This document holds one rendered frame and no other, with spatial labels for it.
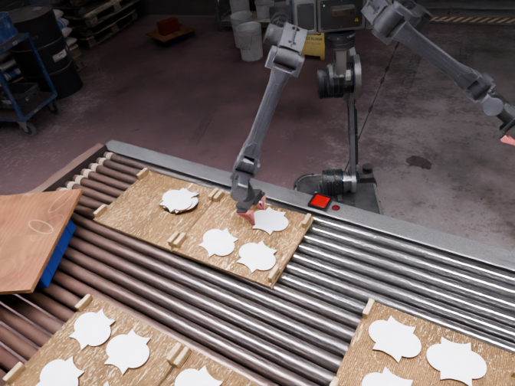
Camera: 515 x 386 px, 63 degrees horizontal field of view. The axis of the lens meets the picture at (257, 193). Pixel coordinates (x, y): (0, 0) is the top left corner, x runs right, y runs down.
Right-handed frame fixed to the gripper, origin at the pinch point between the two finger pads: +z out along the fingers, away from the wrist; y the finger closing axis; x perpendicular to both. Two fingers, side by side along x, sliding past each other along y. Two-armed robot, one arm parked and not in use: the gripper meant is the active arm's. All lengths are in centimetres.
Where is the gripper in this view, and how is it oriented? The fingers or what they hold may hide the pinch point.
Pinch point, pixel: (257, 216)
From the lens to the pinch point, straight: 162.2
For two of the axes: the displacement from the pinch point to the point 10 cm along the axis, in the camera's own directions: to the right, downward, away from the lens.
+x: -8.0, -0.1, 6.1
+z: 3.7, 7.8, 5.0
